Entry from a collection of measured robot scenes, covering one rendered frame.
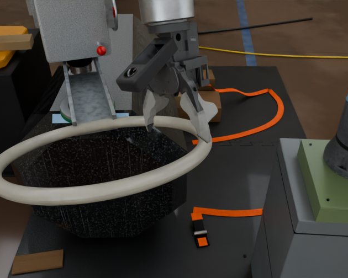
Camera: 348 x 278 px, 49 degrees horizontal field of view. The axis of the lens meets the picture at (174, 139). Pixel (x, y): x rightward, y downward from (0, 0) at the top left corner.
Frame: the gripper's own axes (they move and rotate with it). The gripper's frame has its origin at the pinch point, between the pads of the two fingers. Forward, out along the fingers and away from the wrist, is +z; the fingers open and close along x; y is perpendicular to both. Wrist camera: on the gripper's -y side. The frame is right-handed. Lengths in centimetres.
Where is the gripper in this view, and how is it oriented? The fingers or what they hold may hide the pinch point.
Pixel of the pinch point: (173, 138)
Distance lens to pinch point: 69.1
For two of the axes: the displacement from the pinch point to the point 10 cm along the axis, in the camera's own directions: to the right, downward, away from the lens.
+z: 1.2, 9.4, 3.2
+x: -7.1, -1.4, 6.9
